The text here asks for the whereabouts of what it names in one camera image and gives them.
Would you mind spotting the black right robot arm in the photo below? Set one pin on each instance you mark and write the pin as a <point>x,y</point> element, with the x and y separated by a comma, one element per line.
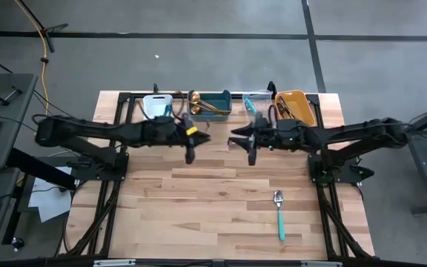
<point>354,133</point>

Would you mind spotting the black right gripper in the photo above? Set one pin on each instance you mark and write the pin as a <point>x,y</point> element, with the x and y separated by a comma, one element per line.
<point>284,133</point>

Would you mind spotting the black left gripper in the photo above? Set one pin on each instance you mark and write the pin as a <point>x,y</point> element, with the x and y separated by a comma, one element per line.
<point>161,131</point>

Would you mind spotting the white paper sheet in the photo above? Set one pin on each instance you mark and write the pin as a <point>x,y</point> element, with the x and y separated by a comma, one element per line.
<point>50,200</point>

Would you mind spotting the black metal rig frame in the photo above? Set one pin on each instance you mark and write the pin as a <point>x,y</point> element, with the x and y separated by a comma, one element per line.
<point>180,95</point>

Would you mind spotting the black tripod stand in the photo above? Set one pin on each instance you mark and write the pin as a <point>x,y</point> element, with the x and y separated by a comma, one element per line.
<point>46,29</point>

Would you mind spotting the clear plastic bin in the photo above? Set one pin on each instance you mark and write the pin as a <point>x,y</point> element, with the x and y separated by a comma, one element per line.
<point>263,100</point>

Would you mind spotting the black caster wheel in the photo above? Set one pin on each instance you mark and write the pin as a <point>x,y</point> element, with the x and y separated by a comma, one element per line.
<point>17,243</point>

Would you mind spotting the white plastic bin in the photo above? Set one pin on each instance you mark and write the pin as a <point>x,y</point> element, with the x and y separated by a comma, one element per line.
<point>156,102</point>

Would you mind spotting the teal blue plastic bin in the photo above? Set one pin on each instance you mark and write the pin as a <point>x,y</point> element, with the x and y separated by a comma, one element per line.
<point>221,97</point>

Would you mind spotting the silver aluminium bracket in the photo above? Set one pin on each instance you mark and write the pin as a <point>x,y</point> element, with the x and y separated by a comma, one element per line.
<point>321,263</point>
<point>113,263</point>

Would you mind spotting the orange yellow plastic bin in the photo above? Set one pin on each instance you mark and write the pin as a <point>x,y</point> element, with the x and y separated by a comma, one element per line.
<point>302,107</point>

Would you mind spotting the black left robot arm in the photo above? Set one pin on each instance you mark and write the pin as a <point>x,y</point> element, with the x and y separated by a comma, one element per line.
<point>87,128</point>

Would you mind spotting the black slanted beam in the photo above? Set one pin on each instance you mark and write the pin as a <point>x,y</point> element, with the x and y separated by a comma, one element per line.
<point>39,170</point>

